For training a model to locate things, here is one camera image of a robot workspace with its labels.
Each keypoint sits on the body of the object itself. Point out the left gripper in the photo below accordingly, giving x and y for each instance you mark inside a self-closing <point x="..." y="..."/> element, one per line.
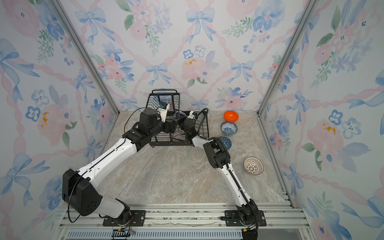
<point x="168" y="129"/>

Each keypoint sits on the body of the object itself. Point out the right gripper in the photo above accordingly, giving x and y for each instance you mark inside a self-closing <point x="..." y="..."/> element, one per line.
<point x="182" y="121"/>

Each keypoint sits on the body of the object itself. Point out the black wire dish rack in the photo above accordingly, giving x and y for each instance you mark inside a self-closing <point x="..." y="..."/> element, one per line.
<point x="172" y="97"/>

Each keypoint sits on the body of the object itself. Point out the green patterned bowl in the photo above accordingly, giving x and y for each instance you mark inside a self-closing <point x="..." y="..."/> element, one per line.
<point x="179" y="114"/>

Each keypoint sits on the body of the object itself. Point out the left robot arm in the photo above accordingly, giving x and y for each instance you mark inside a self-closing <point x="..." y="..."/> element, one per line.
<point x="80" y="187"/>

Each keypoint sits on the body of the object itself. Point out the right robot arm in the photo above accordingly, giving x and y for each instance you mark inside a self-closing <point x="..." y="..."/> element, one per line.
<point x="220" y="159"/>

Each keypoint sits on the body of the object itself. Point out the white blue floral bowl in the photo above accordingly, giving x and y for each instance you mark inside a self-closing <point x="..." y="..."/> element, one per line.
<point x="229" y="128"/>

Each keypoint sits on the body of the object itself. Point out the dark blue patterned bowl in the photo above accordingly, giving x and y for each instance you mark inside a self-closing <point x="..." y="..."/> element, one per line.
<point x="226" y="142"/>

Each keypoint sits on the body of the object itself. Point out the orange plastic bowl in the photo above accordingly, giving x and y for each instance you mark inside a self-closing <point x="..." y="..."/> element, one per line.
<point x="231" y="116"/>

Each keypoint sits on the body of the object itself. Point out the beige lattice bowl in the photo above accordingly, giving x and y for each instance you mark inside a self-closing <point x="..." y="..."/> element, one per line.
<point x="253" y="166"/>

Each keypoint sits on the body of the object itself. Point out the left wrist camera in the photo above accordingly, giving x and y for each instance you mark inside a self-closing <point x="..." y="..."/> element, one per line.
<point x="163" y="107"/>

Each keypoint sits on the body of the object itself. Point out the aluminium rail frame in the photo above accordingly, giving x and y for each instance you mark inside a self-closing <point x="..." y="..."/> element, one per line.
<point x="280" y="221"/>

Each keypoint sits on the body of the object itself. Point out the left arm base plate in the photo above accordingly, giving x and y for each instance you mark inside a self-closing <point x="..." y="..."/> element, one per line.
<point x="132" y="218"/>

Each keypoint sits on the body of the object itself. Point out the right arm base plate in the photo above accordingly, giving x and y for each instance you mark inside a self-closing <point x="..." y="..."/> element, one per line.
<point x="238" y="219"/>

